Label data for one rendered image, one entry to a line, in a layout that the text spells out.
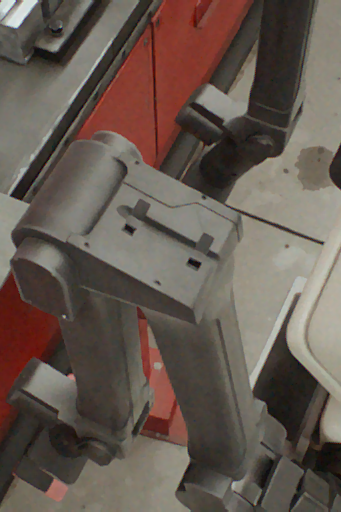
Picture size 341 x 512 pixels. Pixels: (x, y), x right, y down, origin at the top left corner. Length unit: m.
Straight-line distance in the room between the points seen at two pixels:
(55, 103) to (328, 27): 1.57
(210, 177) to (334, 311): 0.43
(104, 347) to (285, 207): 1.86
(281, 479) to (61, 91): 0.96
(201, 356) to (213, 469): 0.21
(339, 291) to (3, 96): 0.93
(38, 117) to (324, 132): 1.30
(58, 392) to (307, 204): 1.69
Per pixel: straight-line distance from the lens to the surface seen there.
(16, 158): 1.51
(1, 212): 1.30
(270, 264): 2.39
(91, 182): 0.54
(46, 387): 0.92
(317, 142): 2.66
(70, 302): 0.55
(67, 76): 1.62
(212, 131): 1.12
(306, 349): 0.84
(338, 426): 0.91
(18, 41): 1.61
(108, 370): 0.72
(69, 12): 1.69
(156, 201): 0.53
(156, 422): 2.10
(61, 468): 1.04
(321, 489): 0.87
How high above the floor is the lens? 2.06
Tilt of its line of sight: 59 degrees down
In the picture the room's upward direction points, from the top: 1 degrees counter-clockwise
